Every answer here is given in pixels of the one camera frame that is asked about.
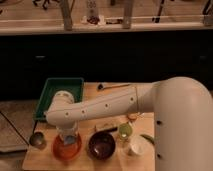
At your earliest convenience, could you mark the dark brown bowl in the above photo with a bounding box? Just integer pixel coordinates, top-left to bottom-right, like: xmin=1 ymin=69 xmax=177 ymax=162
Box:
xmin=88 ymin=132 xmax=116 ymax=160

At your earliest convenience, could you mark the white cup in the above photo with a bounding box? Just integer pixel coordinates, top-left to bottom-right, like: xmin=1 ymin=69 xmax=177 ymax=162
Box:
xmin=128 ymin=135 xmax=148 ymax=156

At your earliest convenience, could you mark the red bowl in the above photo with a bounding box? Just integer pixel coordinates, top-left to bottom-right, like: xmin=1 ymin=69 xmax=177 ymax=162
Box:
xmin=52 ymin=134 xmax=82 ymax=162

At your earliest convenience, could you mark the small metal cup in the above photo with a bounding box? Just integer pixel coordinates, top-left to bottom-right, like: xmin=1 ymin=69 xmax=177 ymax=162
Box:
xmin=29 ymin=132 xmax=46 ymax=149

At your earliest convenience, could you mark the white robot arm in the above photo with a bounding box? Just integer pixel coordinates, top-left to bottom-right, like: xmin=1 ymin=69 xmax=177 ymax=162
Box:
xmin=46 ymin=77 xmax=213 ymax=171

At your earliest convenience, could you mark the green plastic tray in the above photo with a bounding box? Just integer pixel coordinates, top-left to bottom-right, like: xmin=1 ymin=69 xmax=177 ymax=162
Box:
xmin=34 ymin=78 xmax=84 ymax=122

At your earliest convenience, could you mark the orange food toy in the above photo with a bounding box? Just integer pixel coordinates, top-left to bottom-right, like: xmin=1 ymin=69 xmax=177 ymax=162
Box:
xmin=127 ymin=113 xmax=143 ymax=121

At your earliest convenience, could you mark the blue sponge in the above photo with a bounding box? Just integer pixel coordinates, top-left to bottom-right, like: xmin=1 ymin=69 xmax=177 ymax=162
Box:
xmin=64 ymin=135 xmax=75 ymax=145

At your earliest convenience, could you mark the wooden handled spoon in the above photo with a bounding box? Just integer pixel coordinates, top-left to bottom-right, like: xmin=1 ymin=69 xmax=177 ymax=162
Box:
xmin=97 ymin=83 xmax=130 ymax=91

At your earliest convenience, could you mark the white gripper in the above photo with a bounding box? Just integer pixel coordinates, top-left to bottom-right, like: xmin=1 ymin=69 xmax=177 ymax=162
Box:
xmin=56 ymin=122 xmax=78 ymax=137

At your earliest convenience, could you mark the green cup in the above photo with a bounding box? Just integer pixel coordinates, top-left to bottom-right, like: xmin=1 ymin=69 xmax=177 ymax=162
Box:
xmin=118 ymin=123 xmax=133 ymax=140

